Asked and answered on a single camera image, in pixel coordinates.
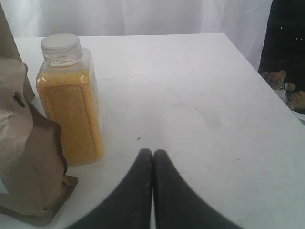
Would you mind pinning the yellow grain plastic bottle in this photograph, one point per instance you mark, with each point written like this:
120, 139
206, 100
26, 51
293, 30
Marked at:
67, 88

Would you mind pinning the brown kraft pouch orange label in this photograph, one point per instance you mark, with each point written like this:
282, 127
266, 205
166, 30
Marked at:
33, 180

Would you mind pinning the brown teddy bear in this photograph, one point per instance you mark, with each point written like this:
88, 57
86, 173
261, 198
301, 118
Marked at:
294, 99

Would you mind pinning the large brown paper bag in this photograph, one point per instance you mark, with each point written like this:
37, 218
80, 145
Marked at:
9, 49

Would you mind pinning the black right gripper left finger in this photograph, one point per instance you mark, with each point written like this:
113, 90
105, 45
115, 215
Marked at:
129, 205

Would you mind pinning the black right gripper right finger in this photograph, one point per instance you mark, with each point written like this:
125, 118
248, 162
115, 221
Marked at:
176, 205

